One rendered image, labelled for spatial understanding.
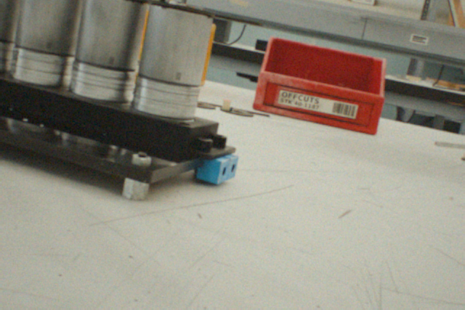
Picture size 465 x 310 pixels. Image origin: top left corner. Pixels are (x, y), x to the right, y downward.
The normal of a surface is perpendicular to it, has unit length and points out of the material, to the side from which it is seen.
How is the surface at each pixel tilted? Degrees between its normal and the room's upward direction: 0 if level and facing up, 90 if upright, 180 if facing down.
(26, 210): 0
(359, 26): 90
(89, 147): 0
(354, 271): 0
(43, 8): 90
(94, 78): 90
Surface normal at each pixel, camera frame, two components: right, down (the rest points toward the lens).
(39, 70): 0.13, 0.18
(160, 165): 0.20, -0.97
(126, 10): 0.46, 0.23
